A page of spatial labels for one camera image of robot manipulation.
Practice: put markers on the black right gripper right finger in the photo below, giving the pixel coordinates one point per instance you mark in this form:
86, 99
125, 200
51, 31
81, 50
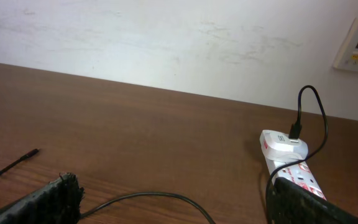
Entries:
288, 203

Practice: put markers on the white USB charger adapter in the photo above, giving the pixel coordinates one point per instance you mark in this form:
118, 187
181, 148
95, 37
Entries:
276, 146

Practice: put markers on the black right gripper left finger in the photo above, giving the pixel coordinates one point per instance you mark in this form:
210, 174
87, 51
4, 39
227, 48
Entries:
58, 202

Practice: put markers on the white power strip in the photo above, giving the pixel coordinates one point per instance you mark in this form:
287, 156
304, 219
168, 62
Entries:
299, 174

